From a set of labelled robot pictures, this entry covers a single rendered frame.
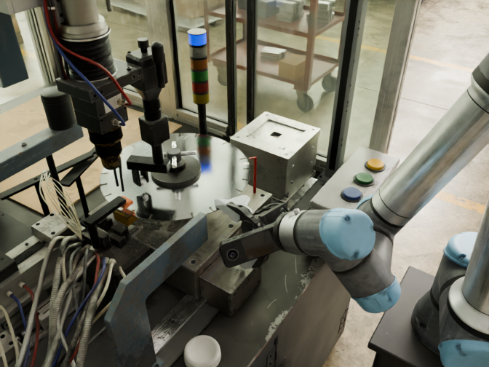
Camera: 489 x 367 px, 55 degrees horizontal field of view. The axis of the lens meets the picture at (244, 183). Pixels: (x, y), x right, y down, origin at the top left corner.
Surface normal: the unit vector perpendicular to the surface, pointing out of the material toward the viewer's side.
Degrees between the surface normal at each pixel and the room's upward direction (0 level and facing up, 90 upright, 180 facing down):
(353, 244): 56
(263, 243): 63
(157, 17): 90
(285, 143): 0
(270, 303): 0
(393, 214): 88
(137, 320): 90
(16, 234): 0
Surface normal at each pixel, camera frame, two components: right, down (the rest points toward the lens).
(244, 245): 0.07, 0.18
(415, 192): -0.38, 0.53
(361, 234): 0.55, -0.07
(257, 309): 0.00, -0.80
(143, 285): 0.83, 0.33
